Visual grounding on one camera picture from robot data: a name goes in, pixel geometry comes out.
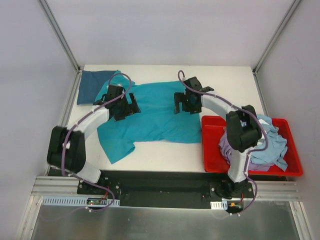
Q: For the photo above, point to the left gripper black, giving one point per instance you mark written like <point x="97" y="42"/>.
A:
<point x="125" y="109"/>

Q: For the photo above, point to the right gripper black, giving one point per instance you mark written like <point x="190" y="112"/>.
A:
<point x="183" y="104"/>

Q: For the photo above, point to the teal t shirt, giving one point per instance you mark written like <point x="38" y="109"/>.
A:
<point x="156" y="120"/>

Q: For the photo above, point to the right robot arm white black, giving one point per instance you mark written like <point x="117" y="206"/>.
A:
<point x="243" y="130"/>

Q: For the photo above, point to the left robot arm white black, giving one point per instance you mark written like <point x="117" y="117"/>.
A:
<point x="67" y="145"/>

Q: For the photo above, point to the folded dark blue t shirt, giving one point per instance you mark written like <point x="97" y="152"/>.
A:
<point x="90" y="84"/>

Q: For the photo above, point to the lavender t shirt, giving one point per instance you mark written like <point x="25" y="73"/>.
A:
<point x="226" y="152"/>

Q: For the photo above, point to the red plastic bin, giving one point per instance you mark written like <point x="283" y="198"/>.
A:
<point x="213" y="128"/>

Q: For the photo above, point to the light blue t shirt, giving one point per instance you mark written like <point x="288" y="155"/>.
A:
<point x="261" y="161"/>

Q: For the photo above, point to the right aluminium frame post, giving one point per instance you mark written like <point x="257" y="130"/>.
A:
<point x="293" y="7"/>

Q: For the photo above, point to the aluminium frame post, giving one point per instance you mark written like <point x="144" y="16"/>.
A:
<point x="293" y="7"/>
<point x="58" y="33"/>

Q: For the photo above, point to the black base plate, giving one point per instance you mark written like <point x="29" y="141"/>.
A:
<point x="177" y="190"/>

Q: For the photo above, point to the left white cable duct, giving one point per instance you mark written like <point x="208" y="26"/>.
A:
<point x="71" y="201"/>

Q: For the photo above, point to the white cable duct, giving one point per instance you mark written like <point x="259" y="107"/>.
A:
<point x="219" y="205"/>
<point x="71" y="201"/>

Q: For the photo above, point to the left aluminium frame post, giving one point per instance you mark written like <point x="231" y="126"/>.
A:
<point x="58" y="33"/>

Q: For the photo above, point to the right white cable duct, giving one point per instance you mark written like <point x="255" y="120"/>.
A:
<point x="219" y="205"/>

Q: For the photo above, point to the aluminium rail front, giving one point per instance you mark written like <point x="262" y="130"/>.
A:
<point x="287" y="191"/>

